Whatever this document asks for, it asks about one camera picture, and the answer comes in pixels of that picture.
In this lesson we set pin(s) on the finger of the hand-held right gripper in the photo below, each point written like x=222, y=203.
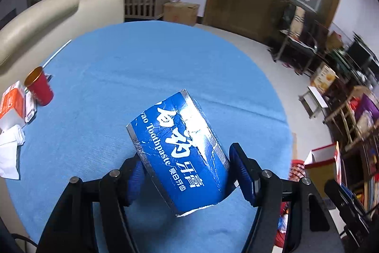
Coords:
x=336, y=190

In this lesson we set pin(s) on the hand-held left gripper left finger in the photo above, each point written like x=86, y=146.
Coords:
x=136, y=179

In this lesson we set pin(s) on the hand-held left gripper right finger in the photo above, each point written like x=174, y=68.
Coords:
x=238, y=170

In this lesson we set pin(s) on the blue toothpaste box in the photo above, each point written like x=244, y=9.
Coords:
x=177, y=152

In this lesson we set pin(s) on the red and white open carton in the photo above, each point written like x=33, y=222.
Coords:
x=319, y=179

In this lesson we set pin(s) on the wooden rack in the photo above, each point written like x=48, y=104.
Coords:
x=349, y=119

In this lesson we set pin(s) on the white topped stool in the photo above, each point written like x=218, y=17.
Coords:
x=315, y=99

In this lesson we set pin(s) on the orange fruit carton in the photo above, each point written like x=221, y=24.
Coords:
x=322, y=78

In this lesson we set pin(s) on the small white barcode box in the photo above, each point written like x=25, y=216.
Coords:
x=30, y=107

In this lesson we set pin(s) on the white paper tissues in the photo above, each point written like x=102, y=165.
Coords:
x=9, y=158

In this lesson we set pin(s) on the red paper cup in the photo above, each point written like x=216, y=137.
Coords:
x=41, y=90

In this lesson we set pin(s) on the orange and white tissue pack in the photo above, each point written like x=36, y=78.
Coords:
x=10, y=104

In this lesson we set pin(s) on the white drinking straw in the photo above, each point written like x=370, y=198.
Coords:
x=59, y=51

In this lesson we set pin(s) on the brown cardboard box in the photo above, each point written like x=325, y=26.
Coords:
x=180, y=13

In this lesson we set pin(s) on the cream leather sofa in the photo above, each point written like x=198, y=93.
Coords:
x=59, y=13

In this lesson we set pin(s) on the metal frame shelf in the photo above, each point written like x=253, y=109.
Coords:
x=299, y=39

